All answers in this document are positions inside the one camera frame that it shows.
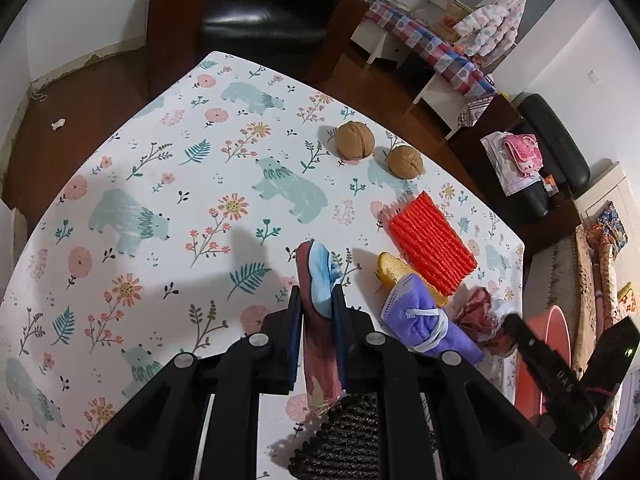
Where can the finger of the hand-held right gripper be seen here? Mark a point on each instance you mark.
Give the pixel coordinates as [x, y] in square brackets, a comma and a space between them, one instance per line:
[520, 332]

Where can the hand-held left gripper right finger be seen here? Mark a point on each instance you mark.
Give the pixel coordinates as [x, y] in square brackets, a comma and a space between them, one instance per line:
[340, 337]

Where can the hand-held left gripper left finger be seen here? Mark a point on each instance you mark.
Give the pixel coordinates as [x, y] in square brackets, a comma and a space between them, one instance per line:
[295, 332]

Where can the maroon and blue wrapper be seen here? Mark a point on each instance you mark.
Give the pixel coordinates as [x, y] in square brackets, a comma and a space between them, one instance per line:
[317, 320]

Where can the pink plastic bucket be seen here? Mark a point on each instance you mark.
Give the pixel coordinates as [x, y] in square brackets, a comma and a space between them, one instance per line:
[547, 330]

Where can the crumpled maroon cloth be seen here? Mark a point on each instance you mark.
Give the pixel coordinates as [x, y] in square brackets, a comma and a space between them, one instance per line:
[475, 310]

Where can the purple face mask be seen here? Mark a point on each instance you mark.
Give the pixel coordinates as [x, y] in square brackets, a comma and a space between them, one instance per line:
[415, 312]

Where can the beige lace sofa cover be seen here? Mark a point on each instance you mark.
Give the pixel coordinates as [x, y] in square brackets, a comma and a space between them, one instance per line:
[585, 285]

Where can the black foam fruit net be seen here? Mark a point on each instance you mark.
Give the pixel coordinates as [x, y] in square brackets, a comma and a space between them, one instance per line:
[345, 440]

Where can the red foam fruit net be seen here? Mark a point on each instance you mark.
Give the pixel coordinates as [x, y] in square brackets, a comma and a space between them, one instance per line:
[430, 245]

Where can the colourful patterned cloth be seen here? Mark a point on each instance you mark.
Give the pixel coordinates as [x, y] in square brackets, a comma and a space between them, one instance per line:
[607, 240]

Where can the small orange box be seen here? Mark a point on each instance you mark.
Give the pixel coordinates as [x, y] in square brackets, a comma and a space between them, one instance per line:
[551, 183]

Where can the white cloth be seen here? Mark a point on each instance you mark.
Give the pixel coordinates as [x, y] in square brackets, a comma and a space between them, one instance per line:
[505, 175]

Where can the white cabinet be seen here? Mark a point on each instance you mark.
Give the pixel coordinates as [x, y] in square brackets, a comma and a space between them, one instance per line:
[605, 190]

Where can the pink cloth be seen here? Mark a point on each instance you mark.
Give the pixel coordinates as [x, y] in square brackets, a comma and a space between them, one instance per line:
[522, 152]

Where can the walnut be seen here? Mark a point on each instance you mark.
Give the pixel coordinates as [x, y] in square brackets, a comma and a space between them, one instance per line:
[405, 161]
[355, 140]

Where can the black leather armchair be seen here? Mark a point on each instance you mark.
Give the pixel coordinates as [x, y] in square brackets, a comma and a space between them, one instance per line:
[250, 10]
[550, 125]

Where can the white side table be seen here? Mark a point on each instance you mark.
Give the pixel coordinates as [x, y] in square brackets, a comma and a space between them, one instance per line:
[385, 45]

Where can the checkered tablecloth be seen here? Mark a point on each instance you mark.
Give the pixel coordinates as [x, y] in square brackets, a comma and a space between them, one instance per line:
[430, 45]

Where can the hanging printed padded jacket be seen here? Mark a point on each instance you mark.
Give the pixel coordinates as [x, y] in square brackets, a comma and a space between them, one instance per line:
[492, 25]

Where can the white paper scrap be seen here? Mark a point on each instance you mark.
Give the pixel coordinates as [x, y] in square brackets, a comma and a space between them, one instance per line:
[58, 124]

